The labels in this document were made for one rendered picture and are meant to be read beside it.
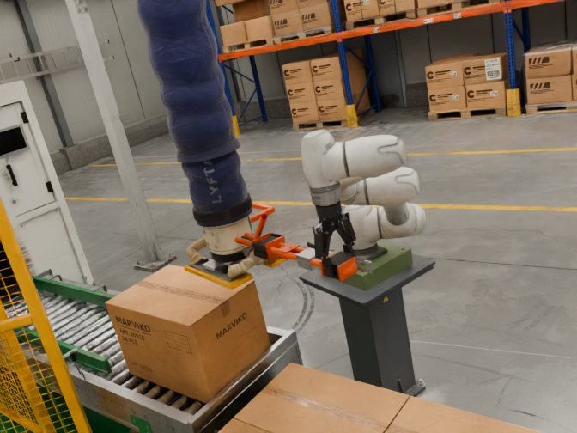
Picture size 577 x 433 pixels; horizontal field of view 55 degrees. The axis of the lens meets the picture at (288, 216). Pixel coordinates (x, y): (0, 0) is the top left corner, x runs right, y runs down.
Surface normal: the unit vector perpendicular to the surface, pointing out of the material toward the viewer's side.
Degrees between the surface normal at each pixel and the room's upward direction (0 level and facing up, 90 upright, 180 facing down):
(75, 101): 90
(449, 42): 90
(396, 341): 90
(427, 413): 0
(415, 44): 90
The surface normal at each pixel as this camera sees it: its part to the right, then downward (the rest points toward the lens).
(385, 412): -0.20, -0.92
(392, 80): -0.54, 0.38
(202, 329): 0.77, 0.06
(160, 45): -0.44, 0.23
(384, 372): 0.58, 0.16
